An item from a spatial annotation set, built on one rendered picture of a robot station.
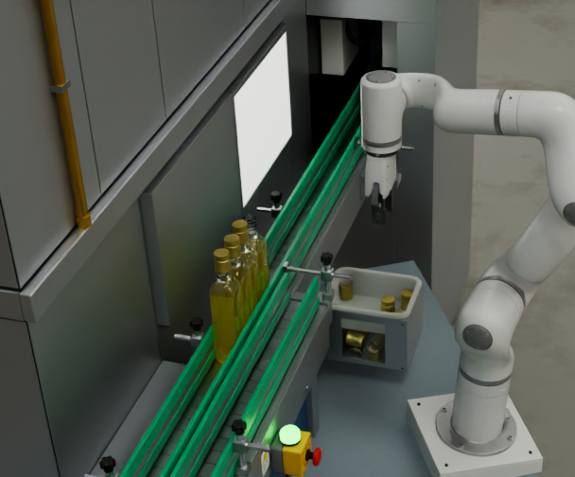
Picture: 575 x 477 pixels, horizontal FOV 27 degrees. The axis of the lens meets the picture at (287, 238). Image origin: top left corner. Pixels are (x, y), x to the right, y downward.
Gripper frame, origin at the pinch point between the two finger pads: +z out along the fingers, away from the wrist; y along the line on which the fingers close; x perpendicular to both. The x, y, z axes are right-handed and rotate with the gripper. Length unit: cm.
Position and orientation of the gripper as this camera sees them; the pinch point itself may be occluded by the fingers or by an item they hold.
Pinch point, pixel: (382, 209)
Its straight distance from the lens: 258.6
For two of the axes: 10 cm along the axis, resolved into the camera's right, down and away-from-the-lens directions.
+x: 9.5, 1.3, -2.9
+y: -3.1, 5.3, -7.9
